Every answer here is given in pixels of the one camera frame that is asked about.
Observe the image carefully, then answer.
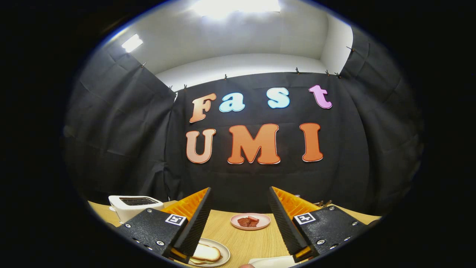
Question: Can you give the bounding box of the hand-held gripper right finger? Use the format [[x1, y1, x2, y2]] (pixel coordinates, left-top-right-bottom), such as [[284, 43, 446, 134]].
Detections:
[[268, 186, 372, 263]]

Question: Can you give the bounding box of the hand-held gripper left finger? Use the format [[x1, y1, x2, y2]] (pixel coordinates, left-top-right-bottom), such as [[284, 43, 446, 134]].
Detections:
[[115, 187, 214, 263]]

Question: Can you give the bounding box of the toasted brown bread slice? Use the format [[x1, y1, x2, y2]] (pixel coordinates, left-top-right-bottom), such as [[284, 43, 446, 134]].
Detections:
[[192, 244, 222, 262]]

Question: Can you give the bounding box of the pink plate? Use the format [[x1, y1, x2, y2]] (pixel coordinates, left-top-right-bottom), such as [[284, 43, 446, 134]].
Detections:
[[230, 213, 271, 231]]

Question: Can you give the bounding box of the white oval plate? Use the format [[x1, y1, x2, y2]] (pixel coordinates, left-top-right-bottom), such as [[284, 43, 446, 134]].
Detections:
[[248, 255, 298, 268]]

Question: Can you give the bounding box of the round grey plate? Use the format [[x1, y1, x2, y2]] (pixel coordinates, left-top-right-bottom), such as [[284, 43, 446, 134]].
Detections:
[[188, 238, 231, 268]]

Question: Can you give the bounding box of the white toaster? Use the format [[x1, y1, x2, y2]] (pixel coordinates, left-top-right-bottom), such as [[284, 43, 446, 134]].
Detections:
[[108, 195, 164, 224]]

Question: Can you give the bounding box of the black backdrop cloth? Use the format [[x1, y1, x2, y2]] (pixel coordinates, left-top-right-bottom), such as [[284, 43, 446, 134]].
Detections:
[[63, 26, 424, 216]]

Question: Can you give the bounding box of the small ceiling light panel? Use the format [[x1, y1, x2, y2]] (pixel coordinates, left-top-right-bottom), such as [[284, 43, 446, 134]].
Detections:
[[122, 33, 144, 53]]

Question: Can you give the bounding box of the large ceiling light panel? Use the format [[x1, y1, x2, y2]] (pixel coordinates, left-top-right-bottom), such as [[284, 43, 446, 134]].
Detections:
[[192, 0, 281, 17]]

